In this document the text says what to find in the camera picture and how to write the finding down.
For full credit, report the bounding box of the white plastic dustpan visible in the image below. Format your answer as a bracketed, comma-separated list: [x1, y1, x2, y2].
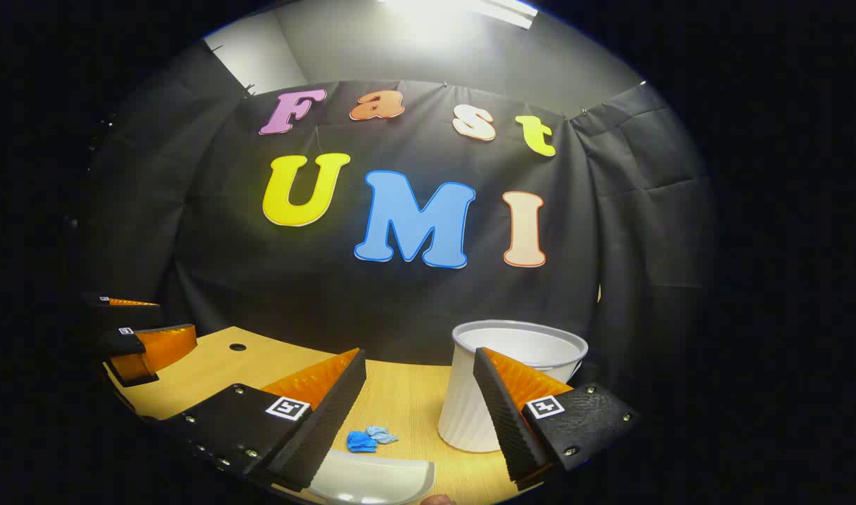
[308, 449, 437, 505]

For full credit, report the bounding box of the black backdrop cloth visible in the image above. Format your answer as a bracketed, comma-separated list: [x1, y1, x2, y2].
[84, 42, 716, 408]

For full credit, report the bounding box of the white ribbed garbage bin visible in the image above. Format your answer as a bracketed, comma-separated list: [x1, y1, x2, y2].
[438, 320, 589, 453]

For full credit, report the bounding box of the ceiling light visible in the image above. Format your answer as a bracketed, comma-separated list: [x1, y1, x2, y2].
[379, 0, 539, 30]

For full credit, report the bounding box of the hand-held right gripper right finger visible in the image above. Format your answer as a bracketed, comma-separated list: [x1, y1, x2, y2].
[473, 346, 642, 492]

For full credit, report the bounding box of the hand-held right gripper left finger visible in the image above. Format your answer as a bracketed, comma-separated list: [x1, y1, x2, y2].
[144, 348, 367, 493]

